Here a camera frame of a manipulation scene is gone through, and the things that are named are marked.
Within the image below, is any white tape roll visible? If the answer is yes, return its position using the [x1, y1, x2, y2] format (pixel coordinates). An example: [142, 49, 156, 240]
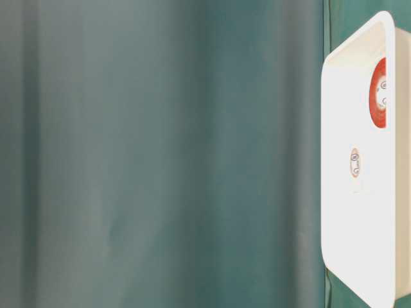
[349, 142, 371, 195]

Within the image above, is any red tape roll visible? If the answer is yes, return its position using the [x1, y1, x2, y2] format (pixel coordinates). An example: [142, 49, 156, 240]
[369, 58, 387, 128]

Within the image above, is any white plastic case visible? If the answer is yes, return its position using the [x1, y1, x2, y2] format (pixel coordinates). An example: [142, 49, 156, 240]
[320, 11, 410, 307]

